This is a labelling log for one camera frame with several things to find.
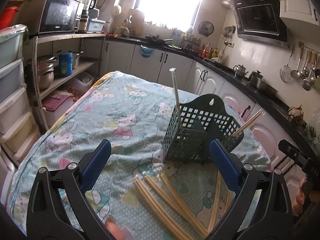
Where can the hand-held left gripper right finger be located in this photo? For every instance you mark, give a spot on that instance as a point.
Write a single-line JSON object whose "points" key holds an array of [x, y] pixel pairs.
{"points": [[225, 165]]}

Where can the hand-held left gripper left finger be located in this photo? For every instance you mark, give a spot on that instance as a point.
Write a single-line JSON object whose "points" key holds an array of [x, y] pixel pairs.
{"points": [[97, 162]]}

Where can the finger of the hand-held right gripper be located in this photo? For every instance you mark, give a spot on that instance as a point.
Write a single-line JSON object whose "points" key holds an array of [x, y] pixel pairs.
{"points": [[291, 152]]}

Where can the bamboo chopstick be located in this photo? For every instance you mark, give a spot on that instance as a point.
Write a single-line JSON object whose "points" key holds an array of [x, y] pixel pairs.
{"points": [[216, 200], [160, 210], [228, 201], [250, 120], [251, 123], [175, 192], [175, 202]]}

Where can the green plastic utensil basket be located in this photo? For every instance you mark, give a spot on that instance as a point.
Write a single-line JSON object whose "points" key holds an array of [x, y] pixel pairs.
{"points": [[185, 140]]}

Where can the person's right hand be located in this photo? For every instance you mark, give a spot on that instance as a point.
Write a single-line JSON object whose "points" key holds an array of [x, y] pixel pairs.
{"points": [[298, 202]]}

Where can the ginger root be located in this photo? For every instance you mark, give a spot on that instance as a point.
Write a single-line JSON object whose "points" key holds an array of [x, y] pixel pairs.
{"points": [[296, 115]]}

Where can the cartoon cat printed blanket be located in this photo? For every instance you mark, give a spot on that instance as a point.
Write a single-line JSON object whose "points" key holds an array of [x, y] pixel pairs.
{"points": [[120, 100]]}

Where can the white container with pink lid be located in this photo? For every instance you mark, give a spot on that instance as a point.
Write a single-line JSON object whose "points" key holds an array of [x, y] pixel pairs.
{"points": [[56, 107]]}

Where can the steel bowl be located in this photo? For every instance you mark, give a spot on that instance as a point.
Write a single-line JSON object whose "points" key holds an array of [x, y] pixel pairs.
{"points": [[266, 88]]}

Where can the container of eggs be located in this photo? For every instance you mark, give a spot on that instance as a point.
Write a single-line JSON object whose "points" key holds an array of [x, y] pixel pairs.
{"points": [[75, 92]]}

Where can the steel ladle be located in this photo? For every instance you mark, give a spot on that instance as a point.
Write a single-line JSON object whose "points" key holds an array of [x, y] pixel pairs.
{"points": [[295, 73]]}

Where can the hanging spatula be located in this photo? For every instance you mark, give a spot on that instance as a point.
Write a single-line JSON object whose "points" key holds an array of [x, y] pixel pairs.
{"points": [[315, 75]]}

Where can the dark kettle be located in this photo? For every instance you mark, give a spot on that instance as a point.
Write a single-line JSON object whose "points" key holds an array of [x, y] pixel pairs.
{"points": [[255, 78]]}

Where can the steel spoon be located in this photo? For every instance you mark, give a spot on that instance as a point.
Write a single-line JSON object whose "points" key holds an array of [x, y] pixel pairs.
{"points": [[303, 70]]}

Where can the clear plastic storage container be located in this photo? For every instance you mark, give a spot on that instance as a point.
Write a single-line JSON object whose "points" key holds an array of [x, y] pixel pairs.
{"points": [[83, 80]]}

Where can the wrapped chopsticks in basket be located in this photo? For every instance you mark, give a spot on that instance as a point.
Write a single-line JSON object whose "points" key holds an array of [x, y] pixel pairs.
{"points": [[175, 92]]}

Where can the steel kettle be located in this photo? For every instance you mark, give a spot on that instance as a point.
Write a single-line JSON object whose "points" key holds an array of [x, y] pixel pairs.
{"points": [[240, 72]]}

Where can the blue canister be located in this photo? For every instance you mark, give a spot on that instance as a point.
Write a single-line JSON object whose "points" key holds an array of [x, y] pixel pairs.
{"points": [[65, 65]]}

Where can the steel pot with lid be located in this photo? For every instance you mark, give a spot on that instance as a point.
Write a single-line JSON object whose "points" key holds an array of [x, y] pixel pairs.
{"points": [[77, 60]]}

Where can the stacked steel pots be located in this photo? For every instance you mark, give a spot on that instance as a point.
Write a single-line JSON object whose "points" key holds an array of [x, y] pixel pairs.
{"points": [[43, 72]]}

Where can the white kitchen base cabinets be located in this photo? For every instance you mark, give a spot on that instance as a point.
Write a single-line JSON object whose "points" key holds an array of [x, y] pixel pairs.
{"points": [[175, 67]]}

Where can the yellow bottle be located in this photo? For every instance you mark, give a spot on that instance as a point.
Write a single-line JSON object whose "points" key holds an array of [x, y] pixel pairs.
{"points": [[214, 53]]}

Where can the red sauce bottle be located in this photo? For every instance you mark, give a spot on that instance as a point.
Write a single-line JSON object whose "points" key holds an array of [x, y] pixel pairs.
{"points": [[203, 52]]}

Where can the plastic drawer tower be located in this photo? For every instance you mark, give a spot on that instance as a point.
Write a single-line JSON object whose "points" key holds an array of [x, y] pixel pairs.
{"points": [[12, 80]]}

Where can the blue hanging bin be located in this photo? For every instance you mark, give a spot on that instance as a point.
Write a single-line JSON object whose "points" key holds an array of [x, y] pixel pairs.
{"points": [[147, 51]]}

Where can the wooden shelf unit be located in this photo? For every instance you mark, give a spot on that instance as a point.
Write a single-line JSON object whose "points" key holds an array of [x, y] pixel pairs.
{"points": [[82, 36]]}

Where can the spice rack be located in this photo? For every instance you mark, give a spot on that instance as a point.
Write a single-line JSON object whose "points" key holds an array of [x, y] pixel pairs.
{"points": [[191, 41]]}

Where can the black frying pan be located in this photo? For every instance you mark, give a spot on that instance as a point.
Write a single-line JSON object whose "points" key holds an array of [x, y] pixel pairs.
{"points": [[156, 39]]}

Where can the light blue plastic bin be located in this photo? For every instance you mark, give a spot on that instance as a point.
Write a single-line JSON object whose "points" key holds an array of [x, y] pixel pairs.
{"points": [[96, 25]]}

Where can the small round fan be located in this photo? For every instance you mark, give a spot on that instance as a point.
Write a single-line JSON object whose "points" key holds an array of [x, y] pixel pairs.
{"points": [[206, 28]]}

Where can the black range hood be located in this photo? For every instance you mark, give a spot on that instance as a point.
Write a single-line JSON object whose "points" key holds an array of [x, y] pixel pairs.
{"points": [[260, 17]]}

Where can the wooden cutting board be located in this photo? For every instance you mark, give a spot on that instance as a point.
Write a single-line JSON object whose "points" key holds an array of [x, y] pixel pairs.
{"points": [[137, 22]]}

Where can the black microwave oven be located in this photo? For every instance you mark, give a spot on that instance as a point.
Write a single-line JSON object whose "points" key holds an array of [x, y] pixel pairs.
{"points": [[58, 13]]}

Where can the blender with dark base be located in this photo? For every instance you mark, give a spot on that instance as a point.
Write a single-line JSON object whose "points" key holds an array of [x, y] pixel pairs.
{"points": [[88, 2]]}

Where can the window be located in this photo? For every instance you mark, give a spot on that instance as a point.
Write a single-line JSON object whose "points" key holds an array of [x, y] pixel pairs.
{"points": [[172, 2]]}

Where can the red bucket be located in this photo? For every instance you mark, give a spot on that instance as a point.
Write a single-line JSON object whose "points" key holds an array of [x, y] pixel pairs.
{"points": [[8, 16]]}

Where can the utensil hanging rail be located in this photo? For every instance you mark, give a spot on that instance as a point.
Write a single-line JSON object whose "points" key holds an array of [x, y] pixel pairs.
{"points": [[303, 45]]}

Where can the white wall cabinet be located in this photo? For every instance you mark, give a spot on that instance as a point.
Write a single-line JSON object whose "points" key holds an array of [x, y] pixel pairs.
{"points": [[297, 2]]}

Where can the silver exhaust duct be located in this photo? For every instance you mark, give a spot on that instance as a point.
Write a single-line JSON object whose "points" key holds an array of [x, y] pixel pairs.
{"points": [[227, 3]]}

